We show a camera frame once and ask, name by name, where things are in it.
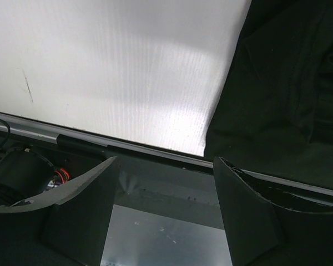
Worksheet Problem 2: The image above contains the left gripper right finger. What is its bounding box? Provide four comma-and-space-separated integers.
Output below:
213, 157, 333, 265

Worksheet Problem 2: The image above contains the black t shirt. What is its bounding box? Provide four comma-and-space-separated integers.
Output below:
204, 1, 333, 190

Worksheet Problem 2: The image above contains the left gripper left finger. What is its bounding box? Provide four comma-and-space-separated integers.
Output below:
0, 157, 120, 265

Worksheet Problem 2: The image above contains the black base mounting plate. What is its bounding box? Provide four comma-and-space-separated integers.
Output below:
0, 121, 223, 229

